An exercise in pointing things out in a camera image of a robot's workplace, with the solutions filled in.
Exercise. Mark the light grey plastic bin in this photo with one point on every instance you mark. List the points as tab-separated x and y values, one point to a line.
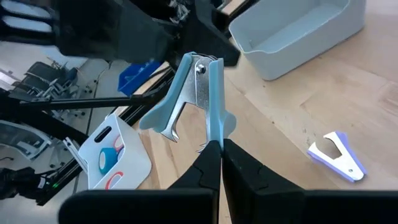
280	62

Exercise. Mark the blue storage bin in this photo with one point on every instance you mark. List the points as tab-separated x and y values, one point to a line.
136	77

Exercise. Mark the purple white staple remover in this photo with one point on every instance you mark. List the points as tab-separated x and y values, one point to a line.
342	165

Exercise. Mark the light blue staple remover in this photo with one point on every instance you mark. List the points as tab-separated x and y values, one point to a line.
216	93

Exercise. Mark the red tape roll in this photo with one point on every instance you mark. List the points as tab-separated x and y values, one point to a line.
112	179

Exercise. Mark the black office chair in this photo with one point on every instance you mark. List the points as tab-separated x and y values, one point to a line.
46	74

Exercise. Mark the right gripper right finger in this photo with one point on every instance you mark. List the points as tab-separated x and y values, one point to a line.
242	177

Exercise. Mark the pink tape roll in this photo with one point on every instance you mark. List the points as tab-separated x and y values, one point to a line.
115	143

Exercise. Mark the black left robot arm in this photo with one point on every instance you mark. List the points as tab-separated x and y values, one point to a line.
18	183

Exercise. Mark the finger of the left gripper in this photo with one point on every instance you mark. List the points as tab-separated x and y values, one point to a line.
146	34
217	37

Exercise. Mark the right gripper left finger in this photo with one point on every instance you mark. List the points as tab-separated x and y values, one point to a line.
205	174

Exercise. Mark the teal tape roll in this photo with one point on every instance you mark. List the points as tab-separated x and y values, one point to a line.
107	158

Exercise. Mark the white plastic bin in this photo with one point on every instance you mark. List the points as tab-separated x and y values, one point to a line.
136	168

